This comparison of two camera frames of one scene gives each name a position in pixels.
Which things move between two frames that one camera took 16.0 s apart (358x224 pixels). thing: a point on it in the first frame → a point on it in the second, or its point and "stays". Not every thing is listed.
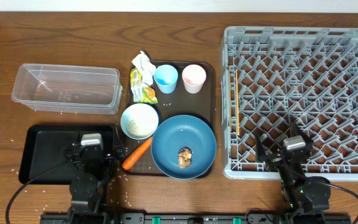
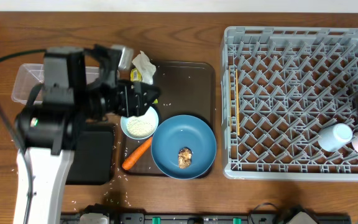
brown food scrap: (184, 157) stays
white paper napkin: (146, 67) stays
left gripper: (121, 149) → (128, 107)
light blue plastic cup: (166, 76) → (332, 138)
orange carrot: (133, 157) stays
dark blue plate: (183, 131) stays
